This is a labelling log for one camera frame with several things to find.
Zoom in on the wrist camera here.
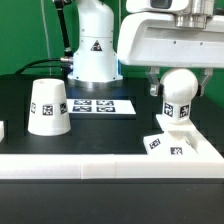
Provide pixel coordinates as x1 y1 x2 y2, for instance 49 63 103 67
126 0 190 13

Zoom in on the white lamp base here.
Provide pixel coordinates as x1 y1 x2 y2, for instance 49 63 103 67
143 113 198 156

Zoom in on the white block at left edge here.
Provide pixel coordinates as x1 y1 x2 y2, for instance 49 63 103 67
0 121 4 142

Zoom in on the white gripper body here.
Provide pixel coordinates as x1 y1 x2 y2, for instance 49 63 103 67
117 12 224 68

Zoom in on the white marker sheet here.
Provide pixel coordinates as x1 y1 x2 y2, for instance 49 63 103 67
67 99 135 115

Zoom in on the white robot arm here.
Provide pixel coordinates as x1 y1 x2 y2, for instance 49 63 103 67
69 0 224 96

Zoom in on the white lamp bulb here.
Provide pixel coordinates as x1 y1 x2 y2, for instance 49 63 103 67
160 68 198 124

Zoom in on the white lamp shade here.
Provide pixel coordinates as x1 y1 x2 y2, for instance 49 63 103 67
28 78 71 136

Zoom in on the white L-shaped fence wall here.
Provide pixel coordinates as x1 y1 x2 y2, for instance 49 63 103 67
0 131 224 179

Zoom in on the black cable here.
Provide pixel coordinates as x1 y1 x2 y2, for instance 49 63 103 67
14 58 73 75

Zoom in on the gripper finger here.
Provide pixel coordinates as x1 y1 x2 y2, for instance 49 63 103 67
146 66 163 97
198 68 213 96

